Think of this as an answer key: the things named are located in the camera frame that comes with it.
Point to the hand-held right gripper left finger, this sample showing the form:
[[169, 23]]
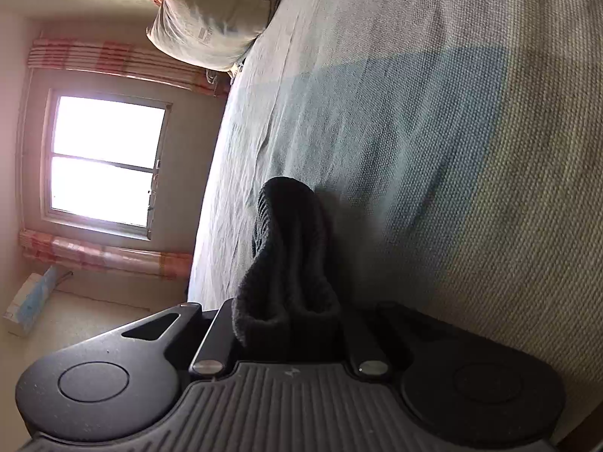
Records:
[[217, 334]]

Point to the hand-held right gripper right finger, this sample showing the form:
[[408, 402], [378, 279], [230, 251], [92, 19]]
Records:
[[360, 339]]

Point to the dark grey pants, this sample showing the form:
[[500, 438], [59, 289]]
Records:
[[289, 263]]

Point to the pink checked curtain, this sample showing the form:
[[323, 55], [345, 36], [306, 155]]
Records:
[[122, 63], [108, 256]]

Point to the white air conditioner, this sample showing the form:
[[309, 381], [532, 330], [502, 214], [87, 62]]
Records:
[[33, 303]]

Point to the window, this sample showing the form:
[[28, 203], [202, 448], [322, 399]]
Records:
[[106, 162]]

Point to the bed with patchwork sheet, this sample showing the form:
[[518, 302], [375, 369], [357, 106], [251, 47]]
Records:
[[400, 127]]

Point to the beige printed pillow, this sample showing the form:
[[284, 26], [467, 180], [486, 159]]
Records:
[[212, 14]]

